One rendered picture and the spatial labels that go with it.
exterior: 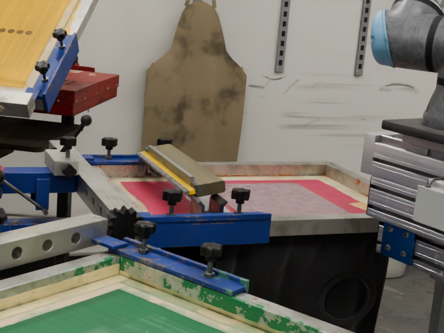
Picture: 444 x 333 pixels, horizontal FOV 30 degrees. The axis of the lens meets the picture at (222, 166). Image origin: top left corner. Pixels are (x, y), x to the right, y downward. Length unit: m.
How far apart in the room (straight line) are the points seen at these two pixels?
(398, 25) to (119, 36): 2.48
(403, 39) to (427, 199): 0.35
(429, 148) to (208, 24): 2.55
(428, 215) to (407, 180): 0.20
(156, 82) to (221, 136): 0.45
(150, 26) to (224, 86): 0.48
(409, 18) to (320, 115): 2.82
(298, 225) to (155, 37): 2.33
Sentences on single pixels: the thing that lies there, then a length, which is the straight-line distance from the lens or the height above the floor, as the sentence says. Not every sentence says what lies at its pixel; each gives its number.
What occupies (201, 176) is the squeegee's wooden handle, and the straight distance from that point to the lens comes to 1.96.
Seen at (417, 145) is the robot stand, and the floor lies 1.21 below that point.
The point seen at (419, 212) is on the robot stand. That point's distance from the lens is 1.59.
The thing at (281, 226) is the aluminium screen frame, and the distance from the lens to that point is 1.90.
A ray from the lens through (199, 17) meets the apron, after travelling 4.13.
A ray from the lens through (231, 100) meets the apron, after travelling 4.24.
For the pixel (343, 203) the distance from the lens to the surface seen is 2.25.
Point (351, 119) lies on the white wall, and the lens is 4.63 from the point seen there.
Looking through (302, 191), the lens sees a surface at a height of 0.96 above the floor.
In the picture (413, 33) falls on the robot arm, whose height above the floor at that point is 1.44.
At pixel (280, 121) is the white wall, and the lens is 4.43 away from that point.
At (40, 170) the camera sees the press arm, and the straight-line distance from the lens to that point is 1.99.
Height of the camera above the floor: 1.51
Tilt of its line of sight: 13 degrees down
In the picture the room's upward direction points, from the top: 5 degrees clockwise
